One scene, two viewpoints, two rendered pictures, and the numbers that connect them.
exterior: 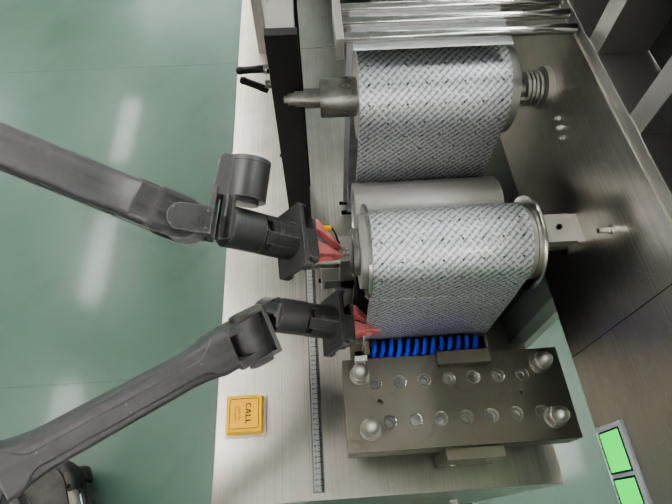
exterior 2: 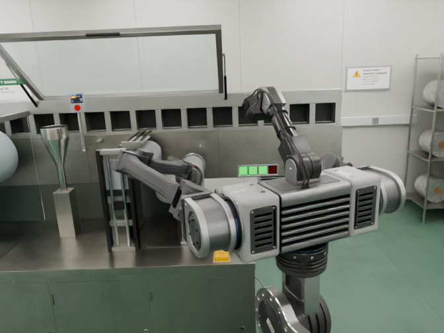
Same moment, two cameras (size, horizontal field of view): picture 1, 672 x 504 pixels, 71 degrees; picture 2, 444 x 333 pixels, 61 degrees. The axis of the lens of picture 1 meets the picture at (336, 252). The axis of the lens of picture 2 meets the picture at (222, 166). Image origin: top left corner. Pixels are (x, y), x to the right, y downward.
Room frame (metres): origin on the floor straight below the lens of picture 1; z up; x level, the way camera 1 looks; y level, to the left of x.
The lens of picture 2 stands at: (0.05, 1.83, 1.81)
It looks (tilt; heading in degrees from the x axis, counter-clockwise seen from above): 15 degrees down; 275
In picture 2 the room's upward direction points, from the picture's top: 2 degrees counter-clockwise
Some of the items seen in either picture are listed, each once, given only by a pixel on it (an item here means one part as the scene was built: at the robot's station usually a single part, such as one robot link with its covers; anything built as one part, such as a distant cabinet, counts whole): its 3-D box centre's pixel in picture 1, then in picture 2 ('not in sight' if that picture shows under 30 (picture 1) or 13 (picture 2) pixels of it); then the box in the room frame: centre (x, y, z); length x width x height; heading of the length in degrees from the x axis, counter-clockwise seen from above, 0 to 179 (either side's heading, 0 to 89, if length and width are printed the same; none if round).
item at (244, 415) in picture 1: (245, 414); (221, 256); (0.20, 0.18, 0.91); 0.07 x 0.07 x 0.02; 4
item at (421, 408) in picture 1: (454, 401); not in sight; (0.20, -0.22, 1.00); 0.40 x 0.16 x 0.06; 94
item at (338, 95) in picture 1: (338, 97); not in sight; (0.62, 0.00, 1.33); 0.06 x 0.06 x 0.06; 4
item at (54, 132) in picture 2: not in sight; (55, 132); (1.10, -0.10, 1.50); 0.14 x 0.14 x 0.06
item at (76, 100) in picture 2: not in sight; (76, 102); (0.92, -0.04, 1.66); 0.07 x 0.07 x 0.10; 21
